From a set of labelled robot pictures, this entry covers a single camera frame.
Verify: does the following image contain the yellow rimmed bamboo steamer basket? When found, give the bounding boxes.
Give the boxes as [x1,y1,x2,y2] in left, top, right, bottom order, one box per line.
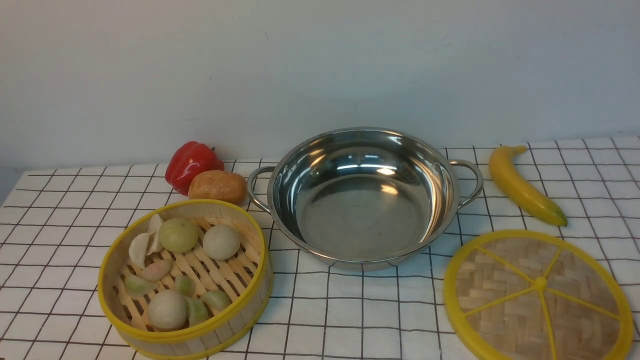
[97,199,274,360]

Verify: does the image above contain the yellow woven bamboo steamer lid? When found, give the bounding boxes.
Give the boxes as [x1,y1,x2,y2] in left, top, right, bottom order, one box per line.
[443,229,634,360]

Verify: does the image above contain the brown potato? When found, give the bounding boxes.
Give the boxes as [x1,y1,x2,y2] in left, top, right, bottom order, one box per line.
[187,170,248,205]

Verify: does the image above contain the white round bun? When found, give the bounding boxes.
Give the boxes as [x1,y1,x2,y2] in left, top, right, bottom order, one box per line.
[202,224,243,261]

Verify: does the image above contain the red bell pepper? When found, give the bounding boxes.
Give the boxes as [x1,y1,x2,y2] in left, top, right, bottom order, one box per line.
[164,141,226,196]

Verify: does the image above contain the pale green round bun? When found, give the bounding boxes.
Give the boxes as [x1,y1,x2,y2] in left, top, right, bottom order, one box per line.
[157,218,201,253]

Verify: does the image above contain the green dumpling right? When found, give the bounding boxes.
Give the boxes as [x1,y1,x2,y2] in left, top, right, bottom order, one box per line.
[199,290,233,313]

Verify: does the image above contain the small green dumpling centre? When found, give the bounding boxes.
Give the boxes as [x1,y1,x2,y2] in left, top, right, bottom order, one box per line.
[174,275,196,297]

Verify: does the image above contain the green dumpling lower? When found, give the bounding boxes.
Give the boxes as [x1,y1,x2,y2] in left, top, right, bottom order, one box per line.
[185,297,210,327]

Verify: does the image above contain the yellow banana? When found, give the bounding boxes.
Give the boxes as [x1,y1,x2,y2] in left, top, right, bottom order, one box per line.
[487,145,569,227]

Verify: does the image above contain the pinkish dumpling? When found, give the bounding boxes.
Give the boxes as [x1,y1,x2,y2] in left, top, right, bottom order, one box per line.
[137,259,173,282]

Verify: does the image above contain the white dumpling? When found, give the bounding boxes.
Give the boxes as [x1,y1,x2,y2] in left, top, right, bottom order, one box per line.
[128,214,164,269]

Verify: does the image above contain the cream round bun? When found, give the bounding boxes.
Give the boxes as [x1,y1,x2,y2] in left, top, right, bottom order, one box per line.
[148,289,188,331]

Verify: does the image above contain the green dumpling left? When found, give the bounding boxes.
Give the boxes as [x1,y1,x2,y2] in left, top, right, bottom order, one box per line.
[123,275,158,297]

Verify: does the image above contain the white checkered tablecloth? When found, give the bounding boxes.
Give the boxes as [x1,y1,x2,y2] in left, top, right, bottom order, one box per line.
[0,136,639,360]

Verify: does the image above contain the stainless steel two-handled pot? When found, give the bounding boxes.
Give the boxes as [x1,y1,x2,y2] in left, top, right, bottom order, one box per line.
[247,127,483,272]

